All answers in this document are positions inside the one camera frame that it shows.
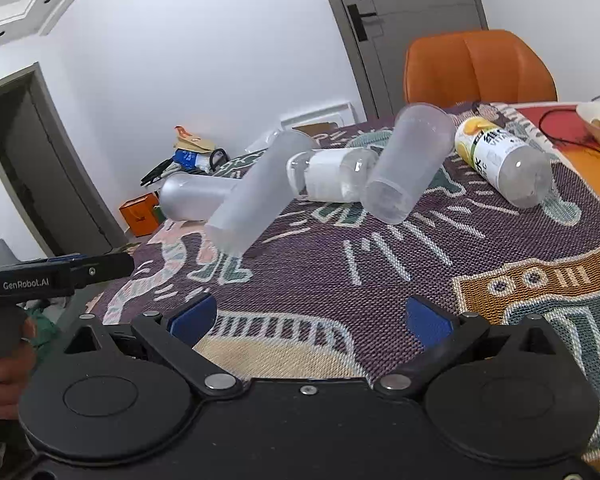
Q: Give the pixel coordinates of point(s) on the orange leather chair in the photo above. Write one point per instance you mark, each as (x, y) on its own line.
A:
(476, 66)

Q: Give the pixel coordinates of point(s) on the yellow label drink bottle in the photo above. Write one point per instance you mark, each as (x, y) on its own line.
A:
(520, 173)

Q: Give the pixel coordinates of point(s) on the orange shopping bag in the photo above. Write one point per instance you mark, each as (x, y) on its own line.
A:
(142, 214)

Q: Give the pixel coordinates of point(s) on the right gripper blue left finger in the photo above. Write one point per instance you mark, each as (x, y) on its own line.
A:
(190, 322)

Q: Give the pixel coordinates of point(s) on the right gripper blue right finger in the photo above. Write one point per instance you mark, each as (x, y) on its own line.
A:
(429, 323)

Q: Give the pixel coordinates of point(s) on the white framed picture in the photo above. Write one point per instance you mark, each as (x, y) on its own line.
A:
(342, 115)

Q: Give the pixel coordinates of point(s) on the patterned woven table blanket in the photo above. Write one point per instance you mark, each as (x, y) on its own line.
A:
(322, 293)

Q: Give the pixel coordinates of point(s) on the tall frosted plastic cup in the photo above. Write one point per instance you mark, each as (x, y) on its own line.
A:
(259, 197)

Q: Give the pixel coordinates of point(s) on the person's left hand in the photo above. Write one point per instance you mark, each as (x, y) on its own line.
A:
(15, 372)

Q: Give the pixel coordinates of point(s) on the short frosted plastic cup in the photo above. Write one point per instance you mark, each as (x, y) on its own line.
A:
(423, 135)

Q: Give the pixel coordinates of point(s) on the frosted cup lying far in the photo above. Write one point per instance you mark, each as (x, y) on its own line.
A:
(193, 197)

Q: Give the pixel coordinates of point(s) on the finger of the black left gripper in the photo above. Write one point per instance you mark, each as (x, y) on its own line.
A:
(105, 265)

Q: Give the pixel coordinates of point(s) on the grey door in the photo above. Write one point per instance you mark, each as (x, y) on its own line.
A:
(378, 64)

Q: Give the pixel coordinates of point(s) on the black door handle lock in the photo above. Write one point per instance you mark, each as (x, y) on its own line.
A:
(366, 25)

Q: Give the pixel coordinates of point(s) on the clutter pile on shelf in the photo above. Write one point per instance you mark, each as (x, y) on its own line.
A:
(192, 154)

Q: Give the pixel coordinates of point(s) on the clear bottle white label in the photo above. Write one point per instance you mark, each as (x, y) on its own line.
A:
(334, 175)

